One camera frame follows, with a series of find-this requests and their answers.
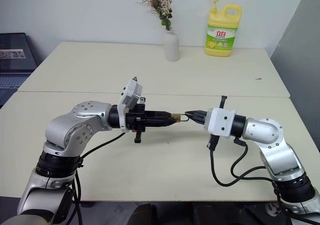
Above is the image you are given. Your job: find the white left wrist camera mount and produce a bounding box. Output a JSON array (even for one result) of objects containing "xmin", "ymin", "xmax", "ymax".
[{"xmin": 117, "ymin": 77, "xmax": 145, "ymax": 133}]

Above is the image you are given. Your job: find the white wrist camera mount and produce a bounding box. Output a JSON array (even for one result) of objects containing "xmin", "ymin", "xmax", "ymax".
[
  {"xmin": 117, "ymin": 77, "xmax": 145, "ymax": 133},
  {"xmin": 203, "ymin": 106, "xmax": 237, "ymax": 138}
]

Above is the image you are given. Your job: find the dark rounded shape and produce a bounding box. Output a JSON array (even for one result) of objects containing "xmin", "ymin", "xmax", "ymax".
[{"xmin": 129, "ymin": 202, "xmax": 159, "ymax": 225}]

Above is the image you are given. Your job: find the dark laptop computer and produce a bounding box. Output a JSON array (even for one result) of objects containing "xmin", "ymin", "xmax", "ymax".
[{"xmin": 0, "ymin": 32, "xmax": 39, "ymax": 90}]

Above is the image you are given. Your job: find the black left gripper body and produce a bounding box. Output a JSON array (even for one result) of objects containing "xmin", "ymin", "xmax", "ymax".
[{"xmin": 126, "ymin": 97, "xmax": 151, "ymax": 144}]

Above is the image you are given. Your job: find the dried flower bouquet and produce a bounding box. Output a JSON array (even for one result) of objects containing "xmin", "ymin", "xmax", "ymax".
[{"xmin": 136, "ymin": 0, "xmax": 174, "ymax": 32}]

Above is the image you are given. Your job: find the yellow dish soap bottle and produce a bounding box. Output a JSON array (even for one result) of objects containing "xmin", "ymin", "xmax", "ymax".
[{"xmin": 204, "ymin": 0, "xmax": 243, "ymax": 57}]

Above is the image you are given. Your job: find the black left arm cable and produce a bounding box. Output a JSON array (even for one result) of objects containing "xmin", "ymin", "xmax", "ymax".
[{"xmin": 71, "ymin": 131, "xmax": 126, "ymax": 225}]

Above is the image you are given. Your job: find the white ceramic vase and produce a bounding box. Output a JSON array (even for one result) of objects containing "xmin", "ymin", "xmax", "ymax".
[{"xmin": 163, "ymin": 29, "xmax": 181, "ymax": 62}]

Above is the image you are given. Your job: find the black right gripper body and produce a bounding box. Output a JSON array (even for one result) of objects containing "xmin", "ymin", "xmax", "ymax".
[{"xmin": 206, "ymin": 94, "xmax": 228, "ymax": 152}]

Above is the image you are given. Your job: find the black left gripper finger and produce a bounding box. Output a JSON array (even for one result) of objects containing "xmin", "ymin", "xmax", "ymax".
[
  {"xmin": 149, "ymin": 117, "xmax": 179, "ymax": 129},
  {"xmin": 149, "ymin": 110, "xmax": 174, "ymax": 120}
]

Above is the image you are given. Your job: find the brass padlock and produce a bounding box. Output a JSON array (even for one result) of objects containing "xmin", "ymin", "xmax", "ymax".
[{"xmin": 171, "ymin": 112, "xmax": 191, "ymax": 124}]

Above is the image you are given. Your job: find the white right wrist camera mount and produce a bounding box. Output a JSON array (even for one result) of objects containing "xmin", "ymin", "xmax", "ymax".
[{"xmin": 203, "ymin": 106, "xmax": 237, "ymax": 138}]

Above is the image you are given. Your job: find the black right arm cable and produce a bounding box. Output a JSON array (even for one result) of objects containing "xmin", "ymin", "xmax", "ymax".
[{"xmin": 208, "ymin": 137, "xmax": 280, "ymax": 196}]

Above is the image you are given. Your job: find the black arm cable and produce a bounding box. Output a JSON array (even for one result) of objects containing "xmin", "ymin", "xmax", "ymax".
[
  {"xmin": 208, "ymin": 137, "xmax": 280, "ymax": 196},
  {"xmin": 71, "ymin": 131, "xmax": 126, "ymax": 225}
]

